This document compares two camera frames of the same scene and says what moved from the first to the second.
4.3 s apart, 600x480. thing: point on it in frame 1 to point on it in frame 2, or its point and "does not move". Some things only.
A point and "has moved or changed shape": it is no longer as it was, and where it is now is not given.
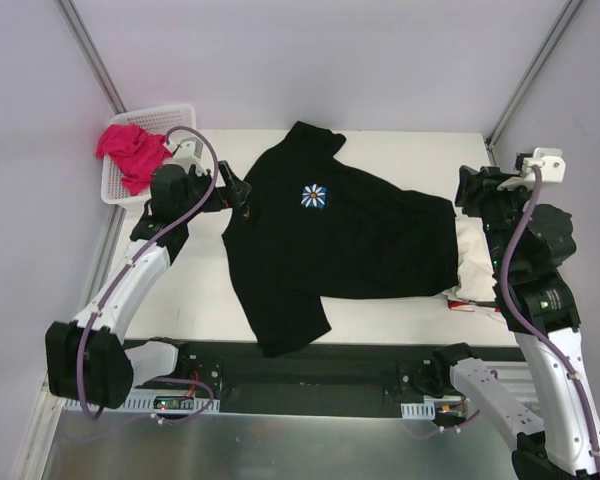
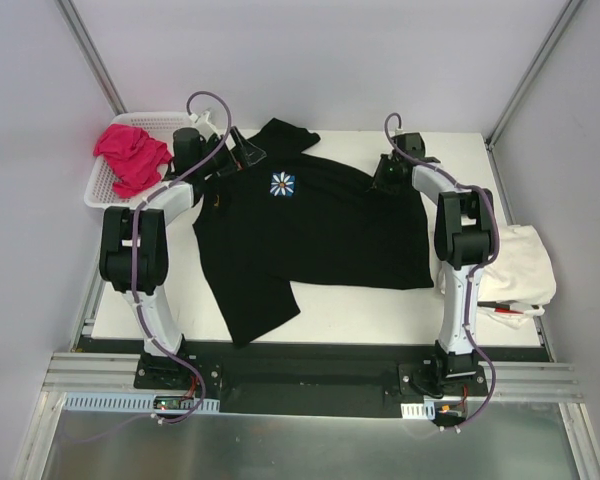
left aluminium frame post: [90, 54] does not move
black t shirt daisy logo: [307, 227] has moved or changed shape
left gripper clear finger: [238, 187] to [246, 151]
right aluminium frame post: [570, 13] does not move
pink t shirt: [137, 155] does not move
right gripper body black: [475, 185] to [387, 175]
